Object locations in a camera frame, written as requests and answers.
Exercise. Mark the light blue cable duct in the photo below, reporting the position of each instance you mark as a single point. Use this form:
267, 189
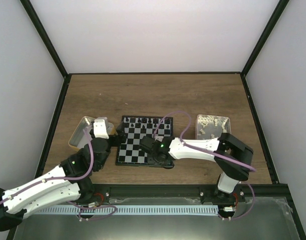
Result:
139, 210

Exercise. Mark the black frame post right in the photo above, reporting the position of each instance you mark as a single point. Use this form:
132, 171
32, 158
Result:
274, 18

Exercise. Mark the black frame post left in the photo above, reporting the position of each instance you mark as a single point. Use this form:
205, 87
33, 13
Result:
32, 14

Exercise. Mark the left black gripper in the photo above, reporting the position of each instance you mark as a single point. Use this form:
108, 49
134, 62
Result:
122, 139

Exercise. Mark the pink tin box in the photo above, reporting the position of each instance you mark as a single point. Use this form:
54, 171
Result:
211, 126

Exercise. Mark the black and silver chessboard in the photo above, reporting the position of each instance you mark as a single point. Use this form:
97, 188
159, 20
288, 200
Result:
129, 153

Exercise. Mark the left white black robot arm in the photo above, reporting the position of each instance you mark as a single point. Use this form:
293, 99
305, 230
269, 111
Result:
68, 181

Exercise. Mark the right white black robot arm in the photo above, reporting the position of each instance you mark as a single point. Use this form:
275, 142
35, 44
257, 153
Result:
229, 153

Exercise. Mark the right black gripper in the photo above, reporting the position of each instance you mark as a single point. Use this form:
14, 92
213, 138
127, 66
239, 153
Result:
151, 161

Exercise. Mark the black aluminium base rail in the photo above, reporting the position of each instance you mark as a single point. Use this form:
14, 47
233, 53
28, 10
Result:
206, 193

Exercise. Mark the black frame post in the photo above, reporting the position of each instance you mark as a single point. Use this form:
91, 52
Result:
274, 18
32, 14

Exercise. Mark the yellow tin box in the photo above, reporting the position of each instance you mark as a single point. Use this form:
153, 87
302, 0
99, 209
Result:
83, 131

